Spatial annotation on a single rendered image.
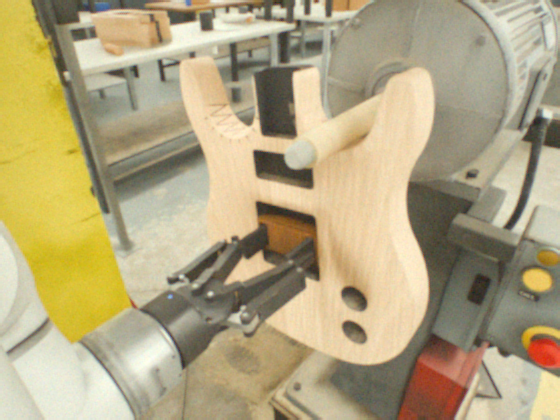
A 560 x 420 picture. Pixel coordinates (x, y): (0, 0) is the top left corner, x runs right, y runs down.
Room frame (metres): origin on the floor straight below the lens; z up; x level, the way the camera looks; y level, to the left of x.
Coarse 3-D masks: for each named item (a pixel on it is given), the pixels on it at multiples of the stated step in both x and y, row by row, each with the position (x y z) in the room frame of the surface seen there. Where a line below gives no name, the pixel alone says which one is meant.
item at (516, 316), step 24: (552, 216) 0.41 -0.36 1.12; (528, 240) 0.37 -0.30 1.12; (552, 240) 0.36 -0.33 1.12; (504, 264) 0.50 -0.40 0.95; (528, 264) 0.36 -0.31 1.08; (504, 288) 0.37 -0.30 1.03; (528, 288) 0.35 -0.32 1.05; (552, 288) 0.33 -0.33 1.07; (504, 312) 0.36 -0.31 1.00; (528, 312) 0.34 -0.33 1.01; (552, 312) 0.33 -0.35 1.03; (480, 336) 0.37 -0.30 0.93; (504, 336) 0.35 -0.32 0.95; (528, 336) 0.33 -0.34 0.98; (552, 336) 0.32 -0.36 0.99; (528, 360) 0.32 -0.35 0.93
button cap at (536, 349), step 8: (536, 344) 0.31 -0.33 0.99; (544, 344) 0.31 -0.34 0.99; (552, 344) 0.30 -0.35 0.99; (528, 352) 0.31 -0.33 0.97; (536, 352) 0.30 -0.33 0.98; (544, 352) 0.30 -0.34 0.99; (552, 352) 0.30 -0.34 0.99; (536, 360) 0.30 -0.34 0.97; (544, 360) 0.30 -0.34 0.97; (552, 360) 0.29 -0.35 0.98
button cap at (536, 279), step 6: (528, 270) 0.35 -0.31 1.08; (534, 270) 0.35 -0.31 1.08; (540, 270) 0.35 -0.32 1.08; (528, 276) 0.35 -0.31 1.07; (534, 276) 0.35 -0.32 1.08; (540, 276) 0.34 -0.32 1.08; (546, 276) 0.34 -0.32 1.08; (528, 282) 0.35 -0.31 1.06; (534, 282) 0.34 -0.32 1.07; (540, 282) 0.34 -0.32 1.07; (546, 282) 0.34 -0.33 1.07; (534, 288) 0.34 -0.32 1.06; (540, 288) 0.34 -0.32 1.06; (546, 288) 0.33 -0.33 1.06
